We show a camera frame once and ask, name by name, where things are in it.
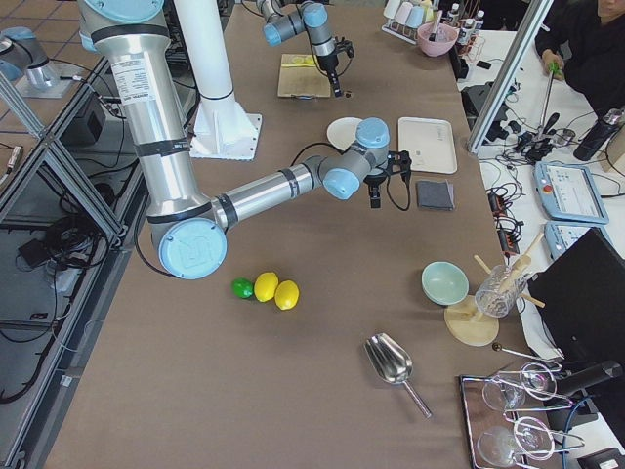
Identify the wine glass lower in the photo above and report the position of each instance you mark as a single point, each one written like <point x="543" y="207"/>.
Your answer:
<point x="528" y="441"/>

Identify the pink cup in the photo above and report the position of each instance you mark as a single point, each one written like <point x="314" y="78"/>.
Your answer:
<point x="403" y="12"/>

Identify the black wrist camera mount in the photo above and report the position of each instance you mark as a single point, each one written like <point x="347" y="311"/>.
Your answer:
<point x="399" y="163"/>

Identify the bamboo cutting board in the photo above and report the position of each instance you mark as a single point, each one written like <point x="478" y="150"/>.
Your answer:
<point x="301" y="82"/>

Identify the black monitor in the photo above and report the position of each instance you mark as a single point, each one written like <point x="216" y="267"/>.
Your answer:
<point x="583" y="292"/>

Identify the white cup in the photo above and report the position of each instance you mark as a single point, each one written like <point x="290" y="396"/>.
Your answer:
<point x="391" y="8"/>

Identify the yellow lemon left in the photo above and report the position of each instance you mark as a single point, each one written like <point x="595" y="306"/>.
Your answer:
<point x="265" y="286"/>

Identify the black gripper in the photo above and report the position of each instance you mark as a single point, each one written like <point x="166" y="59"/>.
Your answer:
<point x="330" y="63"/>
<point x="374" y="183"/>

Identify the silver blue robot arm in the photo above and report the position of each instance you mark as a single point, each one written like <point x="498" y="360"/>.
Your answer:
<point x="287" y="19"/>
<point x="189" y="227"/>

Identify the aluminium frame post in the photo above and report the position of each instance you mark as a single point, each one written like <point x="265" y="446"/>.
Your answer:
<point x="536" y="13"/>

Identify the yellow lemon right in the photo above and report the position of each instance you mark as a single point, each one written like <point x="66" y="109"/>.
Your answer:
<point x="287" y="295"/>

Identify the wine glass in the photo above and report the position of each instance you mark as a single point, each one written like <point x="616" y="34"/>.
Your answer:
<point x="528" y="441"/>
<point x="525" y="389"/>

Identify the white round plate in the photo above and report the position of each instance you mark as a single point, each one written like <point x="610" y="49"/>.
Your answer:
<point x="340" y="133"/>

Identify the steel muddler black tip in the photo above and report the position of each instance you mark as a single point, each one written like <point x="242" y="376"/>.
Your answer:
<point x="435" y="25"/>

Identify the black thermos bottle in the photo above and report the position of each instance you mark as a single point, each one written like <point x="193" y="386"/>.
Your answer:
<point x="603" y="129"/>

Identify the wooden cup stand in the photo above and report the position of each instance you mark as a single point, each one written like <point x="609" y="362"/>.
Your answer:
<point x="473" y="328"/>

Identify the pink bowl with ice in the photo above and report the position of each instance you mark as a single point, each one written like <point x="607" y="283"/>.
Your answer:
<point x="446" y="38"/>

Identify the blue teach pendant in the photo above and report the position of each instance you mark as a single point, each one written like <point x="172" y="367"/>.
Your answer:
<point x="560" y="235"/>
<point x="568" y="192"/>

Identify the clear textured glass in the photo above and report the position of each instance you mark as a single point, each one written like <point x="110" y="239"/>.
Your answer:
<point x="498" y="294"/>

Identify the wine glass upper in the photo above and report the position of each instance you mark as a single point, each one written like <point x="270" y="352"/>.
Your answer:
<point x="525" y="389"/>

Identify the green lime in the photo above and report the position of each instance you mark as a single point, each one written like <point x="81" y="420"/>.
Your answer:
<point x="242" y="288"/>

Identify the cream rectangular tray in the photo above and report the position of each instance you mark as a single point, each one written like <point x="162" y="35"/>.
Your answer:
<point x="430" y="144"/>

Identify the metal glass rack tray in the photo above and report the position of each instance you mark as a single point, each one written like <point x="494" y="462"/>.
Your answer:
<point x="478" y="417"/>

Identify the light blue cup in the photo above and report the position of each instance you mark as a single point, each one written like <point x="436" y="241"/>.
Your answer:
<point x="415" y="17"/>

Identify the steel ice scoop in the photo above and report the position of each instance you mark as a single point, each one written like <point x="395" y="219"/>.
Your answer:
<point x="393" y="365"/>

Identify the blue teach pendant lower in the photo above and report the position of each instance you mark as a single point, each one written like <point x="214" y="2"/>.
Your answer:
<point x="560" y="235"/>

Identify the yellow lemon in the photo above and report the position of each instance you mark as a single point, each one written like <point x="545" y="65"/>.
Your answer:
<point x="265" y="286"/>
<point x="287" y="295"/>

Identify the dark grey folded cloth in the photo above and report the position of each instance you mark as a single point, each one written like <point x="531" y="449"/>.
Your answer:
<point x="436" y="195"/>

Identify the blue teach pendant upper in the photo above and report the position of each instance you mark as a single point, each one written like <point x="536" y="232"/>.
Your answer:
<point x="568" y="192"/>

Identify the white wire cup rack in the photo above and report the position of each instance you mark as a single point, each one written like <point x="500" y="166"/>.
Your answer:
<point x="400" y="31"/>

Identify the white pedestal column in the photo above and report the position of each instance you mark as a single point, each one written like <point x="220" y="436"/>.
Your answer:
<point x="222" y="129"/>

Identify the mint green bowl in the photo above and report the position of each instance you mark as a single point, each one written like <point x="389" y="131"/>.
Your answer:
<point x="444" y="283"/>

